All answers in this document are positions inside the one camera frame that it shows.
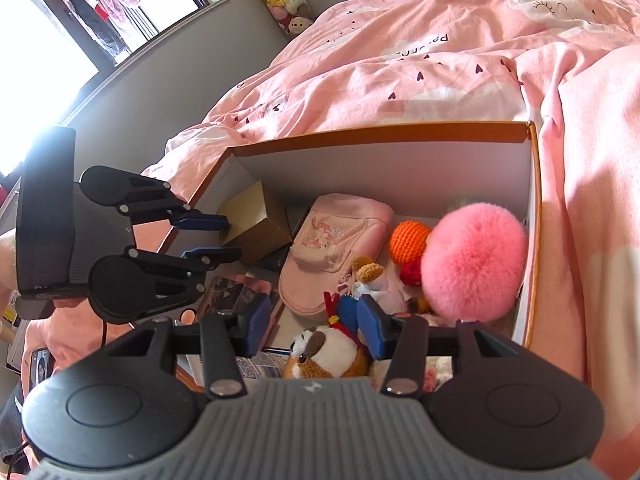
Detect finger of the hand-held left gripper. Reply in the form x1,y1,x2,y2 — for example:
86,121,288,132
120,174,231,232
125,246,244,312

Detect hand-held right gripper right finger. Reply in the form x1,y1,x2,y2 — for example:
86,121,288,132
356,294,533,401

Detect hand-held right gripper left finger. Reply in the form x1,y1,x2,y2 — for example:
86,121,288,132
105,291,275,402

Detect small gold box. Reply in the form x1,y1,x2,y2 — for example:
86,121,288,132
217,180,293,263

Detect brown bear plush blue outfit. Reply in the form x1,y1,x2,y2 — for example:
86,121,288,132
282,255,391,381

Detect red crochet fruit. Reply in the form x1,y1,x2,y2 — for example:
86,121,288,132
399,260,426,288

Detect white crochet doll pink flowers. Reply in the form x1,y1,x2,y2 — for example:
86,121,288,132
422,357,453,393

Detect orange crochet fruit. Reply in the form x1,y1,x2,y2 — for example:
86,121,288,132
389,220,433,266

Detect pink fabric pouch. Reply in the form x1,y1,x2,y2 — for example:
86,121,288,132
277,192,395,318

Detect pink fluffy pompom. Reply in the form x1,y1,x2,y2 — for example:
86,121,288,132
420,201,530,321

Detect orange cardboard box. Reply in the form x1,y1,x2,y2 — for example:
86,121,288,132
142,120,543,396

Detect person's left hand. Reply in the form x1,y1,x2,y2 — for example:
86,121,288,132
0,232,21,293

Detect person's pink shirt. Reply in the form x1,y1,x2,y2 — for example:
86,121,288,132
20,305,136,376

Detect smartphone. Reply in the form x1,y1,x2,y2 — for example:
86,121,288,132
30,347,53,391

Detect window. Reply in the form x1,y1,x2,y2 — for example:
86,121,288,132
0,0,218,176

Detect dark hanging garment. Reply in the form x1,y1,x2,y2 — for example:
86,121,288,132
47,0,126,56

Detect pink printed blanket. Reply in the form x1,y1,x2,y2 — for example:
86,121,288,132
142,0,640,480

